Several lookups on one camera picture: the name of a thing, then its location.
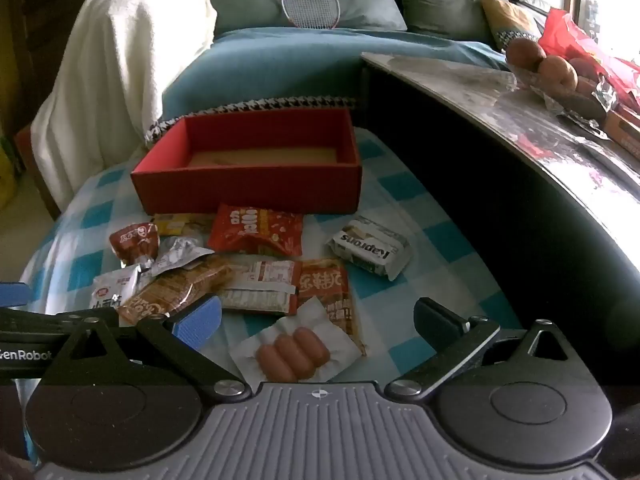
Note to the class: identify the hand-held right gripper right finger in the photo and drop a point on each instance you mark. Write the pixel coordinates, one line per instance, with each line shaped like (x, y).
(435, 320)

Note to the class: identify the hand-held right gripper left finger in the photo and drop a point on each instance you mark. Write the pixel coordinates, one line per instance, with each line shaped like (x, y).
(200, 322)

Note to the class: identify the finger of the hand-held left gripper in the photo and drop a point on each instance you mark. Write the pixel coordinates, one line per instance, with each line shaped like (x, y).
(12, 293)

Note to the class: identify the brown bread packet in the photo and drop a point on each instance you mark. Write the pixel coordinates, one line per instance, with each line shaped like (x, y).
(170, 290)

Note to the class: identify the white striped snack packet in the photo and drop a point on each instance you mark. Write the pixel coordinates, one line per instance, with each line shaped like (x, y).
(260, 290)

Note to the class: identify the silver foil snack packet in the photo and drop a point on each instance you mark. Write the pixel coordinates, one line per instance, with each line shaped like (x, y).
(175, 255)

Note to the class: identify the small white snack packet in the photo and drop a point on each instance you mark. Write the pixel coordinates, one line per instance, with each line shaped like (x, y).
(112, 290)

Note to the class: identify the white wafer packet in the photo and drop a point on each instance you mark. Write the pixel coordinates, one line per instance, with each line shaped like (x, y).
(367, 247)

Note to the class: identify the clear sausage packet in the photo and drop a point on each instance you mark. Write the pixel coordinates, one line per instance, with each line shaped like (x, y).
(295, 355)

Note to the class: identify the yellow snack packet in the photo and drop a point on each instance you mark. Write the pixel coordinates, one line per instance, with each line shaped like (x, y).
(175, 223)

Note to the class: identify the brown round snack packet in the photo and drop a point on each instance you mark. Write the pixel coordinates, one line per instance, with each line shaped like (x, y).
(132, 242)

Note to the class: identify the red candy packet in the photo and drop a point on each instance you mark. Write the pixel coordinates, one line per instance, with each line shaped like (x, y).
(260, 230)

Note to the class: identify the red orange snack packet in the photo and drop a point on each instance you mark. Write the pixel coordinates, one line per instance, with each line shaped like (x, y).
(325, 285)

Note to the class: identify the red cardboard box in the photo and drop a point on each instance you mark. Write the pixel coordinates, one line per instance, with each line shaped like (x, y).
(250, 185)

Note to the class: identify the blue checked cloth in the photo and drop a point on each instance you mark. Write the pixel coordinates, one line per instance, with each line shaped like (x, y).
(400, 210)

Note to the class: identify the dark coffee table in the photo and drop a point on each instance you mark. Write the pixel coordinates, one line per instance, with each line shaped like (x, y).
(500, 185)

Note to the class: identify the white towel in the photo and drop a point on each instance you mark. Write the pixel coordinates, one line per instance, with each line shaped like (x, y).
(125, 60)

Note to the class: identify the teal cushion with houndstooth trim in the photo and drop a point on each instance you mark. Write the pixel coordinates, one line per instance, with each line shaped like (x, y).
(275, 70)

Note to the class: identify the orange cardboard box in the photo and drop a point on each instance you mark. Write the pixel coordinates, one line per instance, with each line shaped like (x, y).
(622, 132)

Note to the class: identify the orange fruit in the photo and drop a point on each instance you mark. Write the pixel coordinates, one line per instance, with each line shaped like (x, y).
(557, 72)
(525, 52)

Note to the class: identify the crumpled foil wrapper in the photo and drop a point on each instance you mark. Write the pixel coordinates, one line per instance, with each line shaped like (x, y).
(605, 95)

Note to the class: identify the yellow patterned pillow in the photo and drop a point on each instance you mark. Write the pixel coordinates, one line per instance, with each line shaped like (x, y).
(510, 22)

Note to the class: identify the small green cushion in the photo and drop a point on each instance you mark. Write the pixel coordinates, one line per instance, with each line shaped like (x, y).
(440, 10)

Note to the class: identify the red plastic bag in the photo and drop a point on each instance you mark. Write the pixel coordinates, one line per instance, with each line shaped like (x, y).
(570, 35)

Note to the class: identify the large green cushion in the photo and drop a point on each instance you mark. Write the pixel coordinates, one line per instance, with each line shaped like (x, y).
(240, 0)

